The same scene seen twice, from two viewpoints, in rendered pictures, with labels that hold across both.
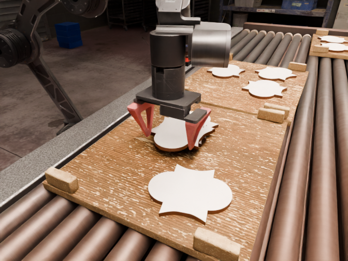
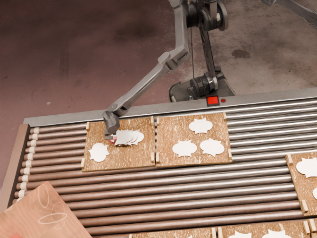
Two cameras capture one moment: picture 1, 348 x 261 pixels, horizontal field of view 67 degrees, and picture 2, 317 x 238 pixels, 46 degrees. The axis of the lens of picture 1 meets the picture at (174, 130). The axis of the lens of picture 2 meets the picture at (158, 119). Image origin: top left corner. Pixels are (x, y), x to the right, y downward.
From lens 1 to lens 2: 1.97 m
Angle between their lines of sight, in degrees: 54
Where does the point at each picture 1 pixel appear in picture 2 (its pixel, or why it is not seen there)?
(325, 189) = (120, 183)
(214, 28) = (113, 122)
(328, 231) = (103, 185)
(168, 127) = (121, 133)
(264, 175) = (115, 166)
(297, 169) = (127, 174)
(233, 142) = (129, 153)
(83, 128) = not seen: hidden behind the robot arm
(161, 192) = (95, 147)
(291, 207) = (108, 176)
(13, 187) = (87, 118)
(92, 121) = not seen: hidden behind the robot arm
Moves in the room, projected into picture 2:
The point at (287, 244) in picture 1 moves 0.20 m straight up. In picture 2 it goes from (95, 178) to (85, 157)
